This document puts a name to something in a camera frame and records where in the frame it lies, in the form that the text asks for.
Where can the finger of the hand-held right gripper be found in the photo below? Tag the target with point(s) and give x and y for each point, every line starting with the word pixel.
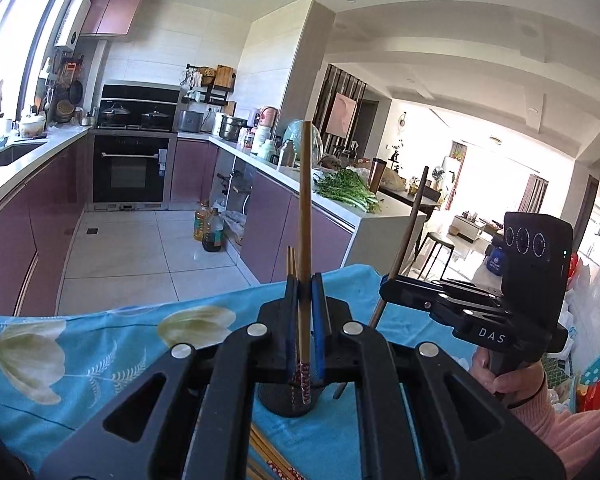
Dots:
pixel 472 294
pixel 415 297

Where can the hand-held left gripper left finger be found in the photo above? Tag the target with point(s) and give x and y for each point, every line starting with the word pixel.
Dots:
pixel 293 320

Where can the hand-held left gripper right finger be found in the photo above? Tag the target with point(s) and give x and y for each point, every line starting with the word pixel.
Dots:
pixel 320 325

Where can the light bamboo chopstick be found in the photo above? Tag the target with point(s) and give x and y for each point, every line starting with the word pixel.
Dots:
pixel 260 455
pixel 294 265
pixel 306 210
pixel 289 262
pixel 272 462
pixel 291 472

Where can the black chopstick holder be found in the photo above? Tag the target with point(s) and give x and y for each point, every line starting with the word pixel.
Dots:
pixel 280 405

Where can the dark brown chopstick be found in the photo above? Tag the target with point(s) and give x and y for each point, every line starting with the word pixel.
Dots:
pixel 412 210

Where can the person's pink-sleeved right forearm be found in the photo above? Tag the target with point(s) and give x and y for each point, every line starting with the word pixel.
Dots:
pixel 580 435

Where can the person's right hand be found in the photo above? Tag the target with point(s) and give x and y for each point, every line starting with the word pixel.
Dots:
pixel 522 385

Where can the round stool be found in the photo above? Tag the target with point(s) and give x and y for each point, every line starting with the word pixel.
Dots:
pixel 435 245

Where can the coffee table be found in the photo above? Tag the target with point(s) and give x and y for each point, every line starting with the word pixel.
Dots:
pixel 472 225

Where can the dining table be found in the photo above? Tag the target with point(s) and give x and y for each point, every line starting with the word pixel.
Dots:
pixel 415 197

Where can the pink lower kitchen cabinets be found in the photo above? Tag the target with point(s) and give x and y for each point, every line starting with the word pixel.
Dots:
pixel 25 220
pixel 270 220

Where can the clear plastic bag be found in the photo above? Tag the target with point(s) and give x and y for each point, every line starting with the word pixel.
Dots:
pixel 234 227

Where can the oil bottles on floor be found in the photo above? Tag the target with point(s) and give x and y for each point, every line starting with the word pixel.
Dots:
pixel 213 235

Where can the green leafy vegetables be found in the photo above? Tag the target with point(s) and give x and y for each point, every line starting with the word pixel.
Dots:
pixel 347 190

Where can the brown tumbler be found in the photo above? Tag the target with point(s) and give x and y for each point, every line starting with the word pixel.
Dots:
pixel 376 175

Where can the yellow oil bottle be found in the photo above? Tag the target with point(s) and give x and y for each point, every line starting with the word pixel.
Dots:
pixel 201 222

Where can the steel thermos bottle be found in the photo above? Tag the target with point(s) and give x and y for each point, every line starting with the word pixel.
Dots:
pixel 286 155

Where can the white canister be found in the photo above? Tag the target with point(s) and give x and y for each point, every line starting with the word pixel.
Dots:
pixel 263 137

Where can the blue floral tablecloth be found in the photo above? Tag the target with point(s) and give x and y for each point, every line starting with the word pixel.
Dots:
pixel 105 385

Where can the steel stockpot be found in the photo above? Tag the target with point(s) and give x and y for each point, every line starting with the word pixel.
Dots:
pixel 232 127

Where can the pink kettle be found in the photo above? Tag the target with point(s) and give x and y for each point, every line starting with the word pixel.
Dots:
pixel 268 116

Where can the built-in black oven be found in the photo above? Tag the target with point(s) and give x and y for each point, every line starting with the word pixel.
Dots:
pixel 127 170

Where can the pot with glass lid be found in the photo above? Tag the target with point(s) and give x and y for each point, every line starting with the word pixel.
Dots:
pixel 114 114
pixel 156 117

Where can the wooden cutting board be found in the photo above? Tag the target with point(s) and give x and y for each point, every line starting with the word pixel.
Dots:
pixel 224 76

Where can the black range hood stove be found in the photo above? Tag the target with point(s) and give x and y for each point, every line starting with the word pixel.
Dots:
pixel 140 95

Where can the hanging frying pans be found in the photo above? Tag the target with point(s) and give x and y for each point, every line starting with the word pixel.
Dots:
pixel 70 92

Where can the white pot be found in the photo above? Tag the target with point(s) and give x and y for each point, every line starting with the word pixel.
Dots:
pixel 32 125

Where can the kitchen sink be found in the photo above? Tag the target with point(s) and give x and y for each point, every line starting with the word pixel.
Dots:
pixel 10 154

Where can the white water heater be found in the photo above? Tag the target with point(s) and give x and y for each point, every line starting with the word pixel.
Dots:
pixel 74 20

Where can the kitchen window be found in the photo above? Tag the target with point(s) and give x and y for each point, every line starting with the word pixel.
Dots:
pixel 15 25

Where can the pink wall painting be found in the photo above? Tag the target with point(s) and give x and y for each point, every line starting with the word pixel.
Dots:
pixel 341 115

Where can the black wall rack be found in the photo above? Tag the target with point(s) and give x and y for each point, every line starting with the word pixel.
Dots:
pixel 207 90

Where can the pink wall cabinet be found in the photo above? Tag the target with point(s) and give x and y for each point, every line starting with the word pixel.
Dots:
pixel 112 12

